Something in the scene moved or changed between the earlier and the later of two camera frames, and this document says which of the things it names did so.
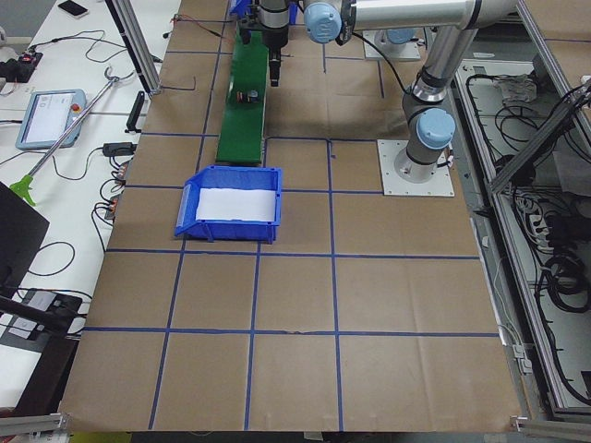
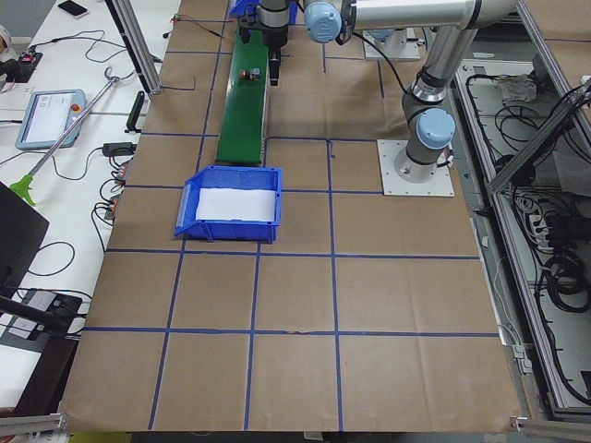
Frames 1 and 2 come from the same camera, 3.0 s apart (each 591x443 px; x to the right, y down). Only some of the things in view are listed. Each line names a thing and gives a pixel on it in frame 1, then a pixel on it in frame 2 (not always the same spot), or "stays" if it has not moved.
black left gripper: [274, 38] stays
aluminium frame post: [138, 43] stays
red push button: [247, 96] → [252, 75]
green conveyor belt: [242, 128] stays
